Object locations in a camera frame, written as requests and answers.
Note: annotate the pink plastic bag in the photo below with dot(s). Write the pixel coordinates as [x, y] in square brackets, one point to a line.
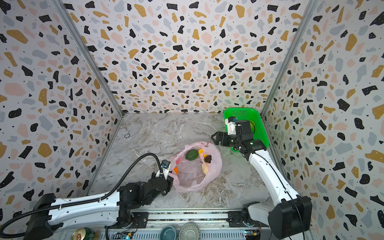
[191, 177]

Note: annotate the green plastic basket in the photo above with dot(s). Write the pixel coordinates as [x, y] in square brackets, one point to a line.
[254, 117]

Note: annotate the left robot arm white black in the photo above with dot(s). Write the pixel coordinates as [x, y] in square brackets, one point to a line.
[114, 212]

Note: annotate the aluminium mounting rail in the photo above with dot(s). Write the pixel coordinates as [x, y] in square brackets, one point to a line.
[211, 223]

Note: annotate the green beverage can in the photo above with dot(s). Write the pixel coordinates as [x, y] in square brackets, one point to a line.
[84, 234]

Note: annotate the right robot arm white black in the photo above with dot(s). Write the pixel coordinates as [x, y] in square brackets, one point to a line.
[290, 216]

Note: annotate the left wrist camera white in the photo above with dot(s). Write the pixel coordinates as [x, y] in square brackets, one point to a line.
[164, 170]

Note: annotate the small circuit board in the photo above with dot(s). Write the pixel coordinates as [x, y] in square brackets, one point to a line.
[126, 235]
[253, 235]

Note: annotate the grey ribbed plate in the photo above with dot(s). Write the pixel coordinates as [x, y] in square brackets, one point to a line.
[189, 232]

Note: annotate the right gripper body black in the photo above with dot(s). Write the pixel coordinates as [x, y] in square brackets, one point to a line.
[226, 138]

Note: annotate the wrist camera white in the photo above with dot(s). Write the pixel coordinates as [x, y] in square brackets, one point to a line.
[231, 125]
[164, 170]

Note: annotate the beige pear fruit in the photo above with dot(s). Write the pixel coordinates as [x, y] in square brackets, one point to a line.
[205, 168]

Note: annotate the small circuit board left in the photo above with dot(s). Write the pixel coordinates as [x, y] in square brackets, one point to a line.
[126, 235]

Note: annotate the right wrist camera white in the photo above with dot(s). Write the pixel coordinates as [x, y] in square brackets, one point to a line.
[231, 125]

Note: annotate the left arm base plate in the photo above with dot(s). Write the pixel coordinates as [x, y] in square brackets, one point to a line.
[135, 220]

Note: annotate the teal ceramic bowl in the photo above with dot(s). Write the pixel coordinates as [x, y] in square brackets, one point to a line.
[168, 233]

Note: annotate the green avocado fruit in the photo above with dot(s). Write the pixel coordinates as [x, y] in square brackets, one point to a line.
[192, 155]

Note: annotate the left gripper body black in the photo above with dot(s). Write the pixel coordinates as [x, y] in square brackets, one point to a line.
[170, 180]

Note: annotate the small circuit board right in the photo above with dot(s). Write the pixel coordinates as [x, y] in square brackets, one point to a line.
[253, 235]

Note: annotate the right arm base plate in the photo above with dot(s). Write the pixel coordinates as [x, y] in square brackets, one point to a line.
[242, 219]

